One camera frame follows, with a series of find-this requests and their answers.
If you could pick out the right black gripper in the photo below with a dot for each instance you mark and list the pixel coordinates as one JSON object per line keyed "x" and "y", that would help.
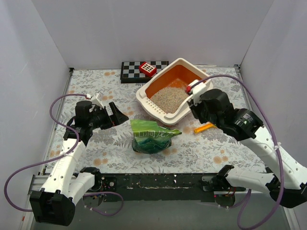
{"x": 195, "y": 110}

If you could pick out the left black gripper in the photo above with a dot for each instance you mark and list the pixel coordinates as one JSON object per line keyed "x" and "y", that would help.
{"x": 110, "y": 119}

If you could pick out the yellow plastic scoop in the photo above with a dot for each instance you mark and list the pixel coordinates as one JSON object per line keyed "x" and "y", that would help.
{"x": 204, "y": 128}

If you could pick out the green litter bag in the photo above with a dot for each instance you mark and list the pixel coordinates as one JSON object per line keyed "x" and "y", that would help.
{"x": 149, "y": 138}

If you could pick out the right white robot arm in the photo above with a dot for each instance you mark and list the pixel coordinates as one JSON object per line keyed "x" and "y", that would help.
{"x": 244, "y": 126}

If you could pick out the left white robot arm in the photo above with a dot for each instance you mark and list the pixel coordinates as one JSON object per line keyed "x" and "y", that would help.
{"x": 55, "y": 202}

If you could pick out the cat litter pile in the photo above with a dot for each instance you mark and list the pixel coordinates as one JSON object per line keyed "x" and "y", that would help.
{"x": 169, "y": 99}

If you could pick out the white orange litter box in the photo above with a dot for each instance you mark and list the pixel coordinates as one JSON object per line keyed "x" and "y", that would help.
{"x": 180, "y": 73}

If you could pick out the floral tablecloth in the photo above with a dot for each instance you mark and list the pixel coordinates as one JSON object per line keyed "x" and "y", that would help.
{"x": 111, "y": 151}

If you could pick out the black white checkerboard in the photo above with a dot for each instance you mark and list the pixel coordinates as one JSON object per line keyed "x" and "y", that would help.
{"x": 130, "y": 72}

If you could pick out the red white grid block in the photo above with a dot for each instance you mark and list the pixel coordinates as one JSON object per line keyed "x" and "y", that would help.
{"x": 147, "y": 69}

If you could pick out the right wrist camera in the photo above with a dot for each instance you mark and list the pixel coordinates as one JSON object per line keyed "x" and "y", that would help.
{"x": 197, "y": 87}

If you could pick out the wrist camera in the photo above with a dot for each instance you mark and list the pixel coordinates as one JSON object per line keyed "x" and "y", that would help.
{"x": 197, "y": 87}
{"x": 97, "y": 99}

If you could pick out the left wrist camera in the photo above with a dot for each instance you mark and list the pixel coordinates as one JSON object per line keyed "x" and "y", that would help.
{"x": 97, "y": 99}

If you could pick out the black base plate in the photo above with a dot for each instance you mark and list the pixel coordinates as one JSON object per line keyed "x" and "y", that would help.
{"x": 159, "y": 186}

